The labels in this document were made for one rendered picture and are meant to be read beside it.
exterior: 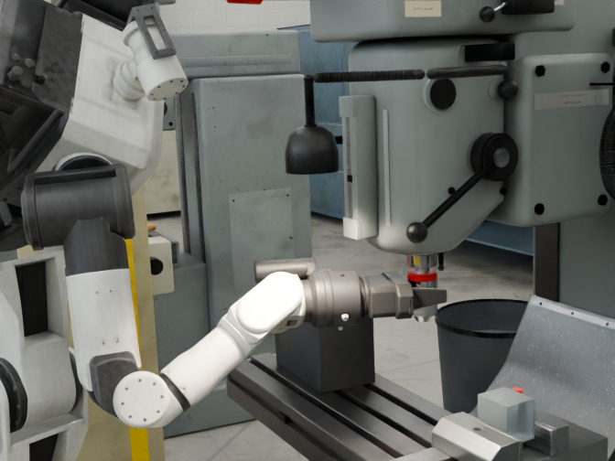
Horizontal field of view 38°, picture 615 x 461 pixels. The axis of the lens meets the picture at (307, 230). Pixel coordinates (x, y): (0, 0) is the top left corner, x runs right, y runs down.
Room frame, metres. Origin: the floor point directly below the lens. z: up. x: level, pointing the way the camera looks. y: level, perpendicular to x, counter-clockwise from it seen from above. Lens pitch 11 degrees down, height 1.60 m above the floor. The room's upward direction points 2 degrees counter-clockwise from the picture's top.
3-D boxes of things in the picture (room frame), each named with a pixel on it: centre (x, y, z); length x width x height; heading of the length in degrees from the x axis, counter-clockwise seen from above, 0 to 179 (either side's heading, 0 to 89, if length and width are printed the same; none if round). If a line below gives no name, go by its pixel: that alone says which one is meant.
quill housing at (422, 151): (1.36, -0.18, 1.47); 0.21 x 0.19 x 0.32; 27
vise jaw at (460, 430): (1.16, -0.22, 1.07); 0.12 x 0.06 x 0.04; 30
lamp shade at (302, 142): (1.19, -0.01, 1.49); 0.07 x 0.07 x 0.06
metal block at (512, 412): (1.19, -0.27, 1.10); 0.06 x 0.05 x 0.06; 30
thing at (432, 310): (1.36, -0.18, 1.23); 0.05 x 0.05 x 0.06
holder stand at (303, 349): (1.73, -0.02, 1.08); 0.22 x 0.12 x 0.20; 25
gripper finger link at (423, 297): (1.33, -0.18, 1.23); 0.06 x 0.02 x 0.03; 99
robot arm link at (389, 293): (1.35, -0.09, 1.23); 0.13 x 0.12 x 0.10; 9
